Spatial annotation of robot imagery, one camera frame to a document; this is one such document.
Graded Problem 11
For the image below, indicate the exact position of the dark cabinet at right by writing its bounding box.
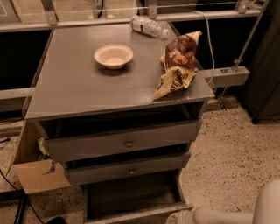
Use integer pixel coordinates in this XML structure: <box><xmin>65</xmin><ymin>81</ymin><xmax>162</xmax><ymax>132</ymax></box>
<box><xmin>241</xmin><ymin>0</ymin><xmax>280</xmax><ymax>124</ymax></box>

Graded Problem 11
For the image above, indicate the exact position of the metal frame rail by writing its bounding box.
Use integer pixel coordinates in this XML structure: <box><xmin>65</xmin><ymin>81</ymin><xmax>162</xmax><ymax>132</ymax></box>
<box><xmin>0</xmin><ymin>0</ymin><xmax>270</xmax><ymax>102</ymax></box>

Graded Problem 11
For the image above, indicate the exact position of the black floor cable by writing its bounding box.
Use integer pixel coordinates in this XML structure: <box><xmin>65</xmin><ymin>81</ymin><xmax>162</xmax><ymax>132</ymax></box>
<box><xmin>0</xmin><ymin>137</ymin><xmax>46</xmax><ymax>224</ymax></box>

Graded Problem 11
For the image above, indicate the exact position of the white cable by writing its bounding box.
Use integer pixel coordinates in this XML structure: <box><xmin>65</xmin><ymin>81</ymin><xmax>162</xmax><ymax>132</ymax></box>
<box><xmin>192</xmin><ymin>10</ymin><xmax>216</xmax><ymax>86</ymax></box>

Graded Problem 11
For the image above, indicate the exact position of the grey bottom drawer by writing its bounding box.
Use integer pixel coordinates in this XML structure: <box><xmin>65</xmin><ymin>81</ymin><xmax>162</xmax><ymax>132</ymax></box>
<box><xmin>84</xmin><ymin>171</ymin><xmax>193</xmax><ymax>224</ymax></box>

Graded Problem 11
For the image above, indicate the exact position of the grey drawer cabinet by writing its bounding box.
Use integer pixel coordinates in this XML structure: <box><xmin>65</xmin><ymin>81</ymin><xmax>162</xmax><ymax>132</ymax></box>
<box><xmin>25</xmin><ymin>24</ymin><xmax>213</xmax><ymax>174</ymax></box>

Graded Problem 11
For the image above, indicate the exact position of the grey drawer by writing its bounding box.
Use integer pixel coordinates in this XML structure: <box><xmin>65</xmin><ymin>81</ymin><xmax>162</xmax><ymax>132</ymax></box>
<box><xmin>65</xmin><ymin>152</ymin><xmax>191</xmax><ymax>186</ymax></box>
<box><xmin>84</xmin><ymin>171</ymin><xmax>193</xmax><ymax>224</ymax></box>
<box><xmin>35</xmin><ymin>119</ymin><xmax>202</xmax><ymax>162</ymax></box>

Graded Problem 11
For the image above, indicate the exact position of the grey top drawer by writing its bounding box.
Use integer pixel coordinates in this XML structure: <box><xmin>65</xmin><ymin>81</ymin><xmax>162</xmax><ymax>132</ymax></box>
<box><xmin>35</xmin><ymin>119</ymin><xmax>202</xmax><ymax>162</ymax></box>

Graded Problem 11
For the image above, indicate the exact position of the grey middle drawer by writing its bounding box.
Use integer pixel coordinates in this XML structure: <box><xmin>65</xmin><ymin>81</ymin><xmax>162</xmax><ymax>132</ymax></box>
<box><xmin>65</xmin><ymin>152</ymin><xmax>191</xmax><ymax>186</ymax></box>

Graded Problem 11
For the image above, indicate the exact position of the green packet in box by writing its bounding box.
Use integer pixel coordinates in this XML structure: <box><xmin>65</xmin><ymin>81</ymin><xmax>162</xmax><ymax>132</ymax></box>
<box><xmin>38</xmin><ymin>137</ymin><xmax>49</xmax><ymax>156</ymax></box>

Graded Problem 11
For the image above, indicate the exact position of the clear plastic water bottle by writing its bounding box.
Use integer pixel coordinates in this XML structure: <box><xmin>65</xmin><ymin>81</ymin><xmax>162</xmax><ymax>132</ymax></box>
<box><xmin>129</xmin><ymin>15</ymin><xmax>169</xmax><ymax>38</ymax></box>

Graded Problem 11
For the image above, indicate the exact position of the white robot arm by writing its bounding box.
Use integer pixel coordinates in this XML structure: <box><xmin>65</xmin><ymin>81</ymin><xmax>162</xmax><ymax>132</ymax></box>
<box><xmin>165</xmin><ymin>179</ymin><xmax>280</xmax><ymax>224</ymax></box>

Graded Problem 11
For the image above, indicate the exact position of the brown cardboard box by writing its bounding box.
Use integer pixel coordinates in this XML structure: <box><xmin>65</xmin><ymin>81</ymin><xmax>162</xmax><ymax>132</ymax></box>
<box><xmin>10</xmin><ymin>122</ymin><xmax>71</xmax><ymax>194</ymax></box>

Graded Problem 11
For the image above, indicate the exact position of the beige paper bowl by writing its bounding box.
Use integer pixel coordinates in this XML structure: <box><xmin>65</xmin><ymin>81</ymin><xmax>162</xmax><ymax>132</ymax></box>
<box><xmin>94</xmin><ymin>45</ymin><xmax>134</xmax><ymax>69</ymax></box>

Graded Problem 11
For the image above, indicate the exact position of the brown yellow chip bag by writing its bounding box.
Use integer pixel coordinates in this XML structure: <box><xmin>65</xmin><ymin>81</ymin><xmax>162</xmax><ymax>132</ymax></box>
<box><xmin>154</xmin><ymin>31</ymin><xmax>202</xmax><ymax>100</ymax></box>

